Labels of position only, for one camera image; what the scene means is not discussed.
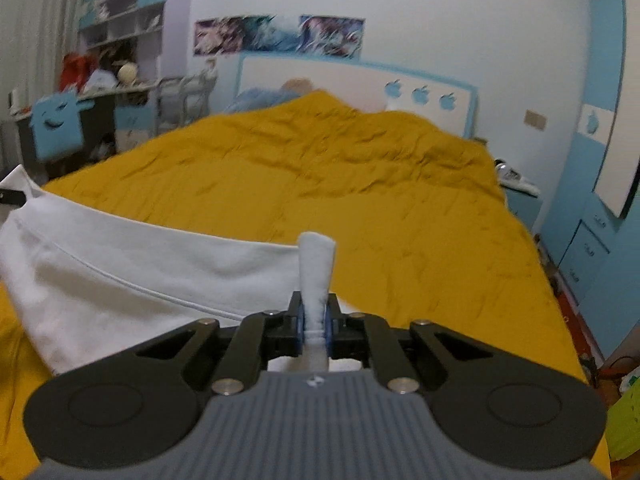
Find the yellow bed blanket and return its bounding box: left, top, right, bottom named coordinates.
left=0, top=89, right=614, bottom=480

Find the white long-sleeve sweatshirt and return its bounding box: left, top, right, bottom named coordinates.
left=0, top=164, right=362, bottom=376

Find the cluttered desk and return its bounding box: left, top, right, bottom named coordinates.
left=12, top=79, right=166, bottom=162

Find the blue nightstand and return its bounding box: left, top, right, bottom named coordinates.
left=497, top=180, right=544, bottom=237

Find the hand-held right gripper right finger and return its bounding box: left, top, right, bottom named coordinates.
left=322, top=294, right=489, bottom=395

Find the blue pillow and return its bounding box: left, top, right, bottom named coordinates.
left=222, top=87, right=301, bottom=114

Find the white curtain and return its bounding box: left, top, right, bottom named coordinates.
left=0, top=0, right=87, bottom=128

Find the clutter on nightstand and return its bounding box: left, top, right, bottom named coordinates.
left=494, top=159, right=542, bottom=196

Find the white wall bookshelf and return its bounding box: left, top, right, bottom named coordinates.
left=77, top=0, right=169, bottom=82

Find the red plush toy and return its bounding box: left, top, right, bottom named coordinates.
left=60, top=52, right=99, bottom=94

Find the wardrobe mirror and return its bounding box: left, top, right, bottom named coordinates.
left=592, top=104, right=640, bottom=220

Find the tan pillow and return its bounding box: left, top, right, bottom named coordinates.
left=280, top=77, right=314, bottom=96

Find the blue and white wardrobe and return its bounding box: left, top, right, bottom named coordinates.
left=542, top=0, right=640, bottom=362

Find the white blue-trimmed headboard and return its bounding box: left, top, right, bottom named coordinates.
left=236, top=51, right=479, bottom=140

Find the green bag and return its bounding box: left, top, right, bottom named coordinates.
left=606, top=374, right=640, bottom=462

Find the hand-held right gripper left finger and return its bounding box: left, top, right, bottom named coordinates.
left=131, top=291, right=306, bottom=396

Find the anime wall poster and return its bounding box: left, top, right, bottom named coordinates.
left=242, top=13, right=302, bottom=54
left=194, top=16, right=247, bottom=57
left=298, top=15, right=366, bottom=59

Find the blue smiling face board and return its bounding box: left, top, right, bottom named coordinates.
left=31, top=88, right=96, bottom=162

